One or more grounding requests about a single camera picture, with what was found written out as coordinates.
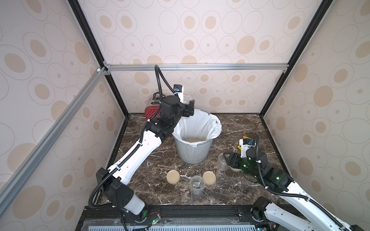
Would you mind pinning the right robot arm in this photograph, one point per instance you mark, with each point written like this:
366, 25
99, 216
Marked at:
253, 162

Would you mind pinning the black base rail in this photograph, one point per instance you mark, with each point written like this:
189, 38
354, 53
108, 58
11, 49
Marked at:
191, 218

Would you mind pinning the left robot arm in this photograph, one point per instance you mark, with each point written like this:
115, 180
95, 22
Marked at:
113, 181

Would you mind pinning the left side aluminium rail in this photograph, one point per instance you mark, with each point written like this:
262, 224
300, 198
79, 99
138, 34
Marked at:
24, 172

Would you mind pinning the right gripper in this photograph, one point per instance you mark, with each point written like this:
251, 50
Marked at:
233, 160

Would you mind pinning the yellow snack packet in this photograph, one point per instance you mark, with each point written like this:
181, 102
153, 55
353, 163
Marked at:
245, 143

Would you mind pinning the beige jar lid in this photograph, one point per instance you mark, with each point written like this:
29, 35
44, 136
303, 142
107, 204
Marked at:
173, 177
209, 177
235, 169

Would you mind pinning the horizontal aluminium rail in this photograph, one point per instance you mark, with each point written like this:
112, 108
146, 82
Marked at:
197, 67

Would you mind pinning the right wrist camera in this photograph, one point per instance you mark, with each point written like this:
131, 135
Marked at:
243, 152

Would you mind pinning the red polka dot toaster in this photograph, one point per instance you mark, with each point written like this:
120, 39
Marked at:
152, 106

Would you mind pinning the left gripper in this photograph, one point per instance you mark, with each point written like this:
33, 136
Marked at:
189, 109

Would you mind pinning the white plastic bin liner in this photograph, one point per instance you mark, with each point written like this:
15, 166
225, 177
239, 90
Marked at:
197, 129

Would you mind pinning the glass rice jar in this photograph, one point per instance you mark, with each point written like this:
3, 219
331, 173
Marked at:
221, 163
188, 99
196, 185

